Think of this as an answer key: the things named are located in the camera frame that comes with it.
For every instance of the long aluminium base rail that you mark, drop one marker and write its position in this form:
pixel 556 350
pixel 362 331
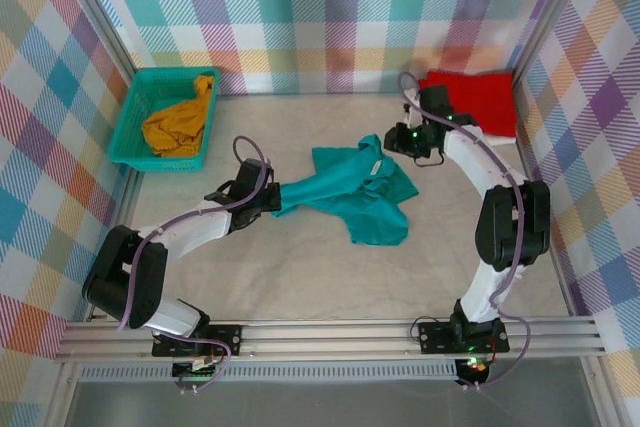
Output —
pixel 325 339

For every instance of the teal plastic basket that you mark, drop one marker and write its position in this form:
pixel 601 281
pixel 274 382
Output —
pixel 145 92

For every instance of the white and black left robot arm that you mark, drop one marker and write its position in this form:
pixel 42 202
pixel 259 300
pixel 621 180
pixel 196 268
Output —
pixel 190 232

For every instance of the green left controller board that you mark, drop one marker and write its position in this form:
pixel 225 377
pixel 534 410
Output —
pixel 197 372

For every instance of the black right controller board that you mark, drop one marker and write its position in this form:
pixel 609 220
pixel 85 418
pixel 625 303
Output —
pixel 475 369

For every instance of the aluminium right frame post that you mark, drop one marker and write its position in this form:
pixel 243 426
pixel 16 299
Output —
pixel 550 12

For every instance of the red folded t-shirt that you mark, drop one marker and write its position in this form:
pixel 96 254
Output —
pixel 485 97

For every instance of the mustard yellow t-shirt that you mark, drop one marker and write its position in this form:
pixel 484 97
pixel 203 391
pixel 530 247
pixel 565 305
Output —
pixel 175 122

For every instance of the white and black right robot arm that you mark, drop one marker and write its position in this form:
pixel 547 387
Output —
pixel 470 162

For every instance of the aluminium frame post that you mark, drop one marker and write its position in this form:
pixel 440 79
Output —
pixel 100 12
pixel 550 12

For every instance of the aluminium left frame post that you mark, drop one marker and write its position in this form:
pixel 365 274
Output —
pixel 100 12

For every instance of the white folded t-shirt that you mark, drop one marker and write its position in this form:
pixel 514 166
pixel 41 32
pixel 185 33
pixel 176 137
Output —
pixel 500 139

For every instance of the teal printed t-shirt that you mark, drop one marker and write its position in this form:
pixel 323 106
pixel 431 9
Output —
pixel 370 207

